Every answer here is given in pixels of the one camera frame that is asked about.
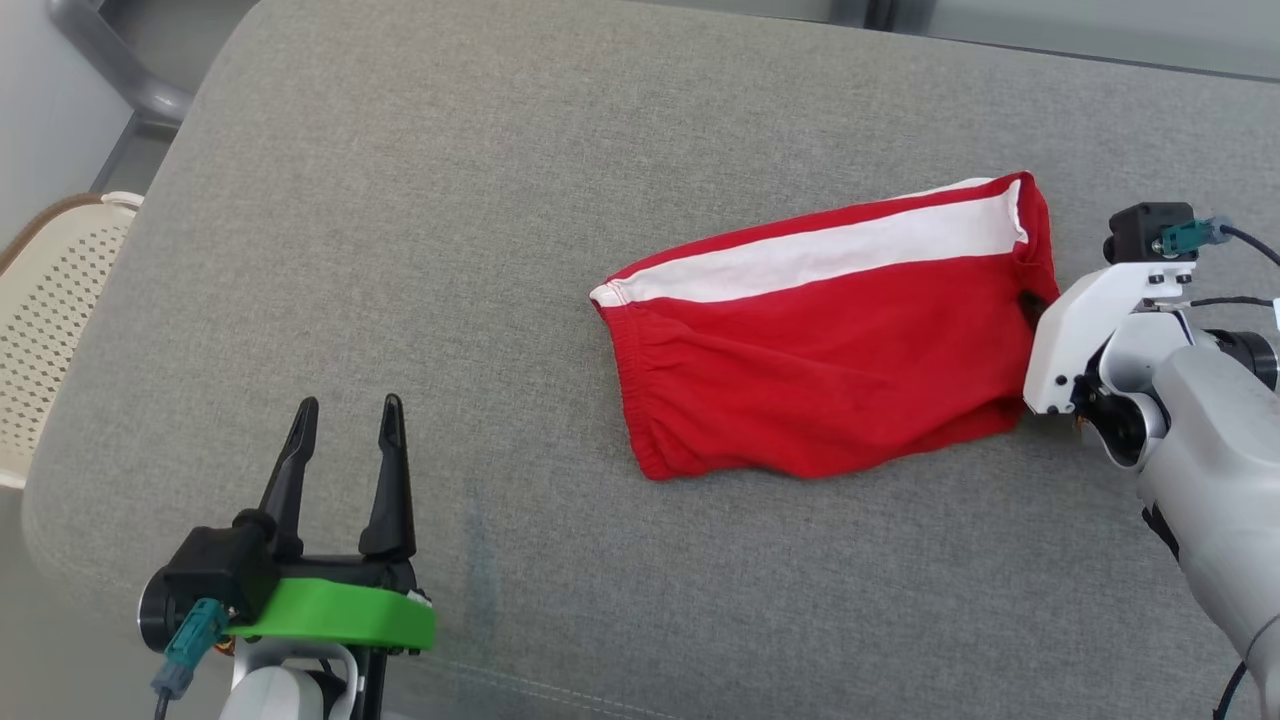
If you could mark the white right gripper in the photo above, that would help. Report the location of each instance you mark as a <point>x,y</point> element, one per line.
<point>1075,325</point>

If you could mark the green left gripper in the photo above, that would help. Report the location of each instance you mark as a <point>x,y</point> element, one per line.
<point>340,615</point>

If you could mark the red shorts with white stripe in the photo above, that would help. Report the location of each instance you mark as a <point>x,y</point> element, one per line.
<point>830,380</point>

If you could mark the cream perforated laundry basket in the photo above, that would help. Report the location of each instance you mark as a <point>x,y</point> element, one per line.
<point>50,320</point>

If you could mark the grey curved metal tube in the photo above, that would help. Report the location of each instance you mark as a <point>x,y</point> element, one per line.
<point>120,70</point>

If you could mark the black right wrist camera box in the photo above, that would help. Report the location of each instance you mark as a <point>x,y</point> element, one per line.
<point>1140,230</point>

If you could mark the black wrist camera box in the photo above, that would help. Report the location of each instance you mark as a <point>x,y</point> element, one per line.
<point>225,570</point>
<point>1140,230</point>

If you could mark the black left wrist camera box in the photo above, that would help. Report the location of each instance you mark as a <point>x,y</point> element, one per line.
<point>225,570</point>

